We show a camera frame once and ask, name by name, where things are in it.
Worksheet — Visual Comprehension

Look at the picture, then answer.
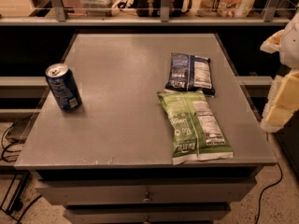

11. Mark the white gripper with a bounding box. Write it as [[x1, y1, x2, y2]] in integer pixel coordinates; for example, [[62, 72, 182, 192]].
[[260, 13, 299, 133]]

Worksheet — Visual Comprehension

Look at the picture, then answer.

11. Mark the green jalapeno chip bag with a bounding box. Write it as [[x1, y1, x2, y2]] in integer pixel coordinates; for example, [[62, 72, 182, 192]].
[[157, 91, 234, 165]]

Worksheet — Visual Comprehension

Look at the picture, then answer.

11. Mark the colourful snack bag on shelf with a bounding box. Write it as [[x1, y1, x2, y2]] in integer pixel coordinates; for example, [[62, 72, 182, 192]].
[[196, 0, 255, 18]]

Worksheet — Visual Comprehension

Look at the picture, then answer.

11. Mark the blue chip bag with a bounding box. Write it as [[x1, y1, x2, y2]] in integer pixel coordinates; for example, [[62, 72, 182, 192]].
[[165, 53, 215, 96]]

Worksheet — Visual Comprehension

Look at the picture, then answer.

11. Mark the blue pepsi can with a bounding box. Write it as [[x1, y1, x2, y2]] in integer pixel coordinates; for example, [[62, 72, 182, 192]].
[[45, 63, 82, 111]]

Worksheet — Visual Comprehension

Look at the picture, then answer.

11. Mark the black backpack on shelf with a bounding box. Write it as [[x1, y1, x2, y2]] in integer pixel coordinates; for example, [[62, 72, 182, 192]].
[[118, 0, 192, 17]]

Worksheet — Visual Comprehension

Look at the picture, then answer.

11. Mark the grey drawer cabinet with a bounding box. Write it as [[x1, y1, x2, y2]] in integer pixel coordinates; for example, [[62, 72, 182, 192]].
[[16, 32, 276, 210]]

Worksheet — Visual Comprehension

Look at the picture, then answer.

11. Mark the upper grey drawer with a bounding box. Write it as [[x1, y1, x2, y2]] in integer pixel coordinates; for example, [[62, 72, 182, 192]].
[[36, 178, 256, 205]]

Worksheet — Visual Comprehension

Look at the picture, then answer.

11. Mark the grey drawer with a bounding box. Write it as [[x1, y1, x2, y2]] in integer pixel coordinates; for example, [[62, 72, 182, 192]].
[[36, 178, 256, 205], [64, 204, 231, 224]]

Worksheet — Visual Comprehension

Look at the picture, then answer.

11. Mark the lower grey drawer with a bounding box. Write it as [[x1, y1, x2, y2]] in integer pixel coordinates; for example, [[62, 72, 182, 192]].
[[64, 204, 231, 224]]

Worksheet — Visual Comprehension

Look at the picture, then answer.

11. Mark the black floor cable right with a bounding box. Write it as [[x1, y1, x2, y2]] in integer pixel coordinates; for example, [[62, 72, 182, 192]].
[[253, 161, 284, 224]]

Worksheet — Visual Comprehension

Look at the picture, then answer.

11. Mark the grey metal shelf rail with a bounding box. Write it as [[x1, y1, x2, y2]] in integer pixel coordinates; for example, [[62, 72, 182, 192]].
[[0, 0, 298, 26]]

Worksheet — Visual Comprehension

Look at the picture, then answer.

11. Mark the black cables left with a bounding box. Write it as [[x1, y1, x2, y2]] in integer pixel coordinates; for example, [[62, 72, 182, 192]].
[[0, 115, 34, 163]]

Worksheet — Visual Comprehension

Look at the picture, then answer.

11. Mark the black wire stand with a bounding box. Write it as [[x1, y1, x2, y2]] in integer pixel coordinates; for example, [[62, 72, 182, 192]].
[[0, 170, 41, 224]]

